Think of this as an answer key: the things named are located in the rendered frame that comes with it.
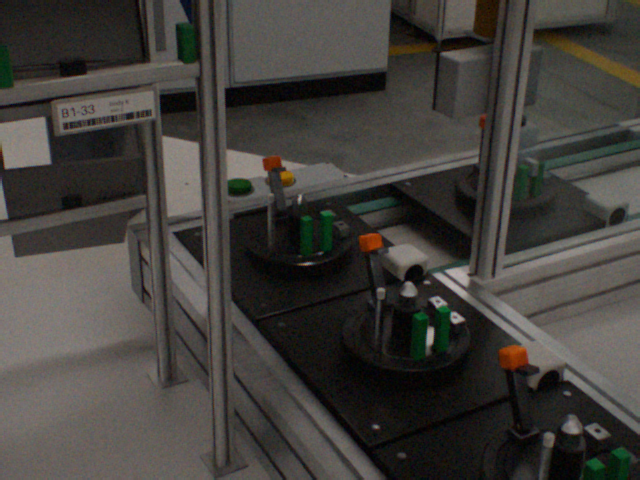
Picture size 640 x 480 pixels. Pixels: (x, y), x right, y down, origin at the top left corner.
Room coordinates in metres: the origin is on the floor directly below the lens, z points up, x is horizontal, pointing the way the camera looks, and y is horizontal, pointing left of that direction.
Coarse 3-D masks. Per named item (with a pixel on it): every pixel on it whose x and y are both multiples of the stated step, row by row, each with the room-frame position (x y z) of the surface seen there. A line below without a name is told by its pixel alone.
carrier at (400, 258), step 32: (256, 224) 1.10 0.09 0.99; (288, 224) 1.06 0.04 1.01; (320, 224) 1.03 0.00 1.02; (352, 224) 1.14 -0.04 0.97; (256, 256) 1.02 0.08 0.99; (288, 256) 1.02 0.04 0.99; (320, 256) 1.02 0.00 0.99; (352, 256) 1.05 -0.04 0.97; (384, 256) 1.03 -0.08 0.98; (416, 256) 1.02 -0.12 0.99; (256, 288) 0.97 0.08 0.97; (288, 288) 0.97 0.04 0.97; (320, 288) 0.97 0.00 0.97; (352, 288) 0.97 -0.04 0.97; (256, 320) 0.90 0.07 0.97
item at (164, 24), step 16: (160, 0) 4.05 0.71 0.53; (176, 0) 4.08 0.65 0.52; (224, 0) 4.17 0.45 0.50; (160, 16) 4.05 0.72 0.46; (176, 16) 4.08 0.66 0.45; (224, 16) 4.16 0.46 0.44; (160, 32) 4.05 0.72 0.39; (224, 32) 4.16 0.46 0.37; (160, 48) 4.04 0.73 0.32; (176, 48) 4.08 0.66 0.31; (224, 48) 4.16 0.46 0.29; (224, 64) 4.16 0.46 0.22; (192, 80) 4.10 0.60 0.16; (224, 80) 4.16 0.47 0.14; (160, 96) 4.08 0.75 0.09; (176, 96) 4.11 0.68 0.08; (192, 96) 4.13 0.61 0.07; (160, 112) 4.08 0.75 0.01; (176, 112) 4.10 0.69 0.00
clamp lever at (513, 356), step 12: (504, 348) 0.71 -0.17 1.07; (516, 348) 0.71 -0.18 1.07; (504, 360) 0.70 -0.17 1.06; (516, 360) 0.70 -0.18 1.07; (516, 372) 0.69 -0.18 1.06; (528, 372) 0.68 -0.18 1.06; (516, 384) 0.69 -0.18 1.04; (516, 396) 0.69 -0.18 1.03; (528, 396) 0.69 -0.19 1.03; (516, 408) 0.69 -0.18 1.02; (528, 408) 0.69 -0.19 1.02; (516, 420) 0.69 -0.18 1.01; (528, 420) 0.69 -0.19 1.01
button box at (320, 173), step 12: (300, 168) 1.35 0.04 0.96; (312, 168) 1.35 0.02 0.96; (324, 168) 1.35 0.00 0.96; (336, 168) 1.35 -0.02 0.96; (252, 180) 1.30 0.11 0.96; (264, 180) 1.30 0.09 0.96; (300, 180) 1.30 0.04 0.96; (312, 180) 1.31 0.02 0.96; (324, 180) 1.31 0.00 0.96; (252, 192) 1.26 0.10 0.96; (264, 192) 1.26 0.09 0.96
